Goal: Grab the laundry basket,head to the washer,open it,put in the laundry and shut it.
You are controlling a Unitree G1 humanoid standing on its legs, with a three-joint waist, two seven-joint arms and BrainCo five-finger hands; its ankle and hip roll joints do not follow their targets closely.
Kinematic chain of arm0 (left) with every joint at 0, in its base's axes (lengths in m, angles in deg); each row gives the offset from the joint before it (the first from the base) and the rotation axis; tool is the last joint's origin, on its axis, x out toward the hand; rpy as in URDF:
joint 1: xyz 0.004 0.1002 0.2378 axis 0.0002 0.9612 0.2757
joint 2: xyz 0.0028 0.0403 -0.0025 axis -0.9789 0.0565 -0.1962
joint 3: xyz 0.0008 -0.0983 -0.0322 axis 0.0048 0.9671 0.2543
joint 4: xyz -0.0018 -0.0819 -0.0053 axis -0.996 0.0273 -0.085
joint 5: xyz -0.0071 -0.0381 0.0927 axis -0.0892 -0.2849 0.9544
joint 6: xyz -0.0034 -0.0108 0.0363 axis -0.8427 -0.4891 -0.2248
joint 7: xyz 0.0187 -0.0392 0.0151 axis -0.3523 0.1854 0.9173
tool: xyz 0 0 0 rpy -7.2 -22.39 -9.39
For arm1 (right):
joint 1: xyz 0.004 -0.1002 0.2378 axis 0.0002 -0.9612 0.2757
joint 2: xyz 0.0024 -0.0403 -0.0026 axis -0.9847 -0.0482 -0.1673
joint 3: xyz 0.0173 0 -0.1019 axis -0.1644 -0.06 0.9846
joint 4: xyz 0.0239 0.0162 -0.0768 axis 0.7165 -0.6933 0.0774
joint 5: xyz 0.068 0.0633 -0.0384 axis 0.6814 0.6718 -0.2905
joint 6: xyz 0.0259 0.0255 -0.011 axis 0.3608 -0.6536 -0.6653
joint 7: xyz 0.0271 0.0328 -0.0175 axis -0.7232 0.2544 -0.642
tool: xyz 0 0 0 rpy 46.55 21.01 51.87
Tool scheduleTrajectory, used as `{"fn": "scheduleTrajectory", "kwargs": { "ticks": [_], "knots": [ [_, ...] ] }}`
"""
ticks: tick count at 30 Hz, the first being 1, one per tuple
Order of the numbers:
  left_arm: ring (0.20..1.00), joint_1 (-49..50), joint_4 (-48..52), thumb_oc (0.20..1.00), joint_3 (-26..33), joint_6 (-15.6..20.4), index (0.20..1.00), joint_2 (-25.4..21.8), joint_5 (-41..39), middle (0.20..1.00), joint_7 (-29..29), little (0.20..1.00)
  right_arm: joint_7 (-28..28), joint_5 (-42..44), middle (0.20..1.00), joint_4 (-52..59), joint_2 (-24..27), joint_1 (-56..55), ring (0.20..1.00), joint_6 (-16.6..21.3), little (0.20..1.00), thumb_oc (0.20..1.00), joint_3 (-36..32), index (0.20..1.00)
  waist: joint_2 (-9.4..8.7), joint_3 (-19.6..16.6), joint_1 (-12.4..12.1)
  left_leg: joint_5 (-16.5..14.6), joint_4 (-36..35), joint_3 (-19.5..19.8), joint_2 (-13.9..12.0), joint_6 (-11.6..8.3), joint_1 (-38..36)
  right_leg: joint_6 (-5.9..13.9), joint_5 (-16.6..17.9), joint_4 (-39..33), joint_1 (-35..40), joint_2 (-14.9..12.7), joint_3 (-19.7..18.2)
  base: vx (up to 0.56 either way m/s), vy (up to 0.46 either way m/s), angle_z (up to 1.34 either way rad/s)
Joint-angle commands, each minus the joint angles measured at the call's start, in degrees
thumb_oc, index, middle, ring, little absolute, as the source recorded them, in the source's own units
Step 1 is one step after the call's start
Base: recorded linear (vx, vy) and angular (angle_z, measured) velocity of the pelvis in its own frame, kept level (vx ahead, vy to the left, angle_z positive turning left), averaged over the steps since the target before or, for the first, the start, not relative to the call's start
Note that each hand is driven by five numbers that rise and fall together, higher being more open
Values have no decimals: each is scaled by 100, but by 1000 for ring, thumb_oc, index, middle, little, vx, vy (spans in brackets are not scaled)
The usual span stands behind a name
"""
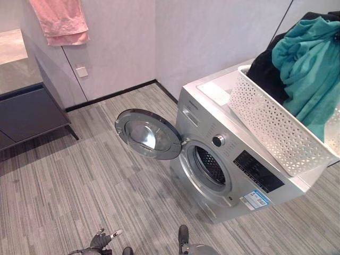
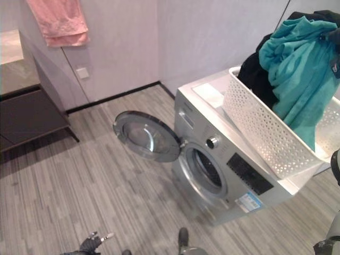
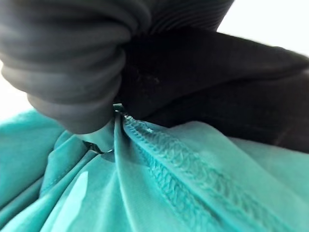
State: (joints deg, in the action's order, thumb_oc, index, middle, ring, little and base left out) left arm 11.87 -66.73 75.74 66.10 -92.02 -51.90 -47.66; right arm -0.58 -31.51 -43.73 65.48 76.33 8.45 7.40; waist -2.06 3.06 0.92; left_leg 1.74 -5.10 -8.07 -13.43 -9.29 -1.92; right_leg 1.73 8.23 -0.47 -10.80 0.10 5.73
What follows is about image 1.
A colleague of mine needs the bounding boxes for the robot right dark foot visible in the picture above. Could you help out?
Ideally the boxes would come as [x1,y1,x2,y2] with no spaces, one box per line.
[177,224,190,247]

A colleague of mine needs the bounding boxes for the silver front-load washing machine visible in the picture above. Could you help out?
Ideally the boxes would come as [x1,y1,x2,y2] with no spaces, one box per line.
[169,63,312,218]

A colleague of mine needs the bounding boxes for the white perforated laundry basket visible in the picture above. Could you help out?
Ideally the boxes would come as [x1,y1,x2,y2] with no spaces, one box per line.
[228,64,340,179]

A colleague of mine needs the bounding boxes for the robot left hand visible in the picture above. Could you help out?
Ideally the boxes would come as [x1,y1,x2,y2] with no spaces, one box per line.
[89,227,124,250]

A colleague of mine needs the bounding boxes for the chrome washer control knob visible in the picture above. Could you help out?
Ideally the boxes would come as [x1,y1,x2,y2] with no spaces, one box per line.
[212,134,226,147]

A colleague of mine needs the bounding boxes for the dark blue low cabinet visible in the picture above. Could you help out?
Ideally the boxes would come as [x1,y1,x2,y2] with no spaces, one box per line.
[0,82,80,152]

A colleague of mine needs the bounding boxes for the black cloth garment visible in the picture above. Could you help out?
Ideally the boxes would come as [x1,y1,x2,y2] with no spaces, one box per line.
[247,10,340,105]

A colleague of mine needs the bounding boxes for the blue white energy label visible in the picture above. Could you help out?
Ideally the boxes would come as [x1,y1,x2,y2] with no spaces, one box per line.
[240,189,272,214]

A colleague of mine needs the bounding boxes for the pink hanging towel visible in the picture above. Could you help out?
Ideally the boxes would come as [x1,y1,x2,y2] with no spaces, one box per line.
[28,0,90,47]

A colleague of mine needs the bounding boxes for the round washing machine door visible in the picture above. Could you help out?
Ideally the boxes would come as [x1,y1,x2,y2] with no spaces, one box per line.
[114,108,184,161]

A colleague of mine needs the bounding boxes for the teal cloth garment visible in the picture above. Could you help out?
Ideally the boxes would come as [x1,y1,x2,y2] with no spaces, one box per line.
[271,15,340,142]

